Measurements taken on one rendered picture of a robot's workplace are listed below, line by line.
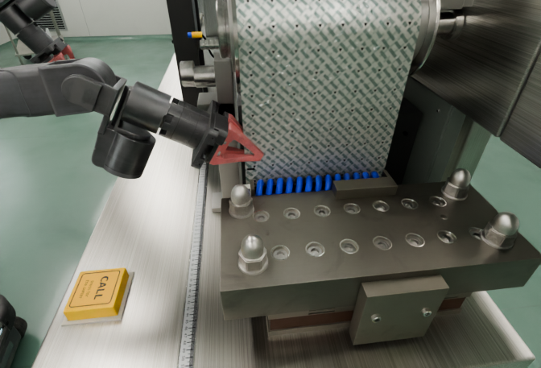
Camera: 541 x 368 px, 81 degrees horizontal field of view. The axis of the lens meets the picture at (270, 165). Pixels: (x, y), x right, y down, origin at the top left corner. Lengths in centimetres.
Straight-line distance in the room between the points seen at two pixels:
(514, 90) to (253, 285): 39
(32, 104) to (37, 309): 149
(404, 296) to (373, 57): 30
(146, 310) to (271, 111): 35
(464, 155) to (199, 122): 61
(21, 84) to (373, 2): 43
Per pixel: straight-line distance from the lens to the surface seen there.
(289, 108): 46
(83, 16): 650
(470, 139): 82
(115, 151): 47
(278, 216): 46
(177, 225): 66
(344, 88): 47
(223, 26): 45
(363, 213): 48
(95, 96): 43
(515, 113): 49
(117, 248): 65
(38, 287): 197
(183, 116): 45
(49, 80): 45
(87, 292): 58
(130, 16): 628
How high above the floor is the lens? 135
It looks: 35 degrees down
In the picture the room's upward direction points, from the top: straight up
